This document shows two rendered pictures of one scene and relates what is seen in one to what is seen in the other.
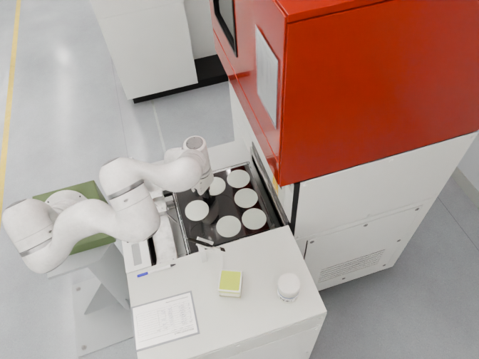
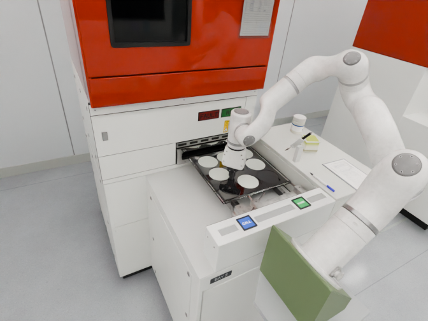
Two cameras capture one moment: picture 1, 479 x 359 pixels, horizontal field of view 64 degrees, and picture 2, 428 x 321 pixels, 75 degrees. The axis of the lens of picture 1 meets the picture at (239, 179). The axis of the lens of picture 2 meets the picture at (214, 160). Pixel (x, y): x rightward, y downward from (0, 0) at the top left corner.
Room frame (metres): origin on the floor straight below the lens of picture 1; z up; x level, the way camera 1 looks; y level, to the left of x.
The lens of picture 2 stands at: (1.35, 1.10, 1.69)
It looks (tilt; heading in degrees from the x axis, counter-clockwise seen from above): 34 degrees down; 251
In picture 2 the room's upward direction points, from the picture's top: 6 degrees clockwise
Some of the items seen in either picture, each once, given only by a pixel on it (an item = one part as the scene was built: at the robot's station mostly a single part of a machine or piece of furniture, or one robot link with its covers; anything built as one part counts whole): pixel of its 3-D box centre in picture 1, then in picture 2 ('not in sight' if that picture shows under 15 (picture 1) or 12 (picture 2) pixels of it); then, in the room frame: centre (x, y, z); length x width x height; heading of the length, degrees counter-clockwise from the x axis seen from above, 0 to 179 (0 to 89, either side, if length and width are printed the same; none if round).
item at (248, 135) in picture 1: (256, 139); (183, 132); (1.12, -0.09, 1.02); 0.82 x 0.03 x 0.40; 13
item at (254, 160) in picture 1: (267, 189); (214, 148); (0.94, -0.12, 0.89); 0.44 x 0.02 x 0.10; 13
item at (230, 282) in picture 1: (230, 284); (309, 143); (0.49, 0.06, 1.00); 0.07 x 0.07 x 0.07; 79
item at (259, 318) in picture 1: (224, 299); (308, 164); (0.48, 0.09, 0.89); 0.62 x 0.35 x 0.14; 103
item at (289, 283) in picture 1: (288, 288); (297, 124); (0.45, -0.13, 1.01); 0.07 x 0.07 x 0.10
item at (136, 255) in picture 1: (134, 217); (272, 225); (0.86, 0.45, 0.89); 0.55 x 0.09 x 0.14; 13
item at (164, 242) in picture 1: (162, 230); (272, 207); (0.80, 0.34, 0.87); 0.36 x 0.08 x 0.03; 13
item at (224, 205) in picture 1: (221, 205); (237, 169); (0.88, 0.09, 0.90); 0.34 x 0.34 x 0.01; 13
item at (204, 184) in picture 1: (202, 178); (235, 155); (0.93, 0.15, 1.03); 0.10 x 0.07 x 0.11; 144
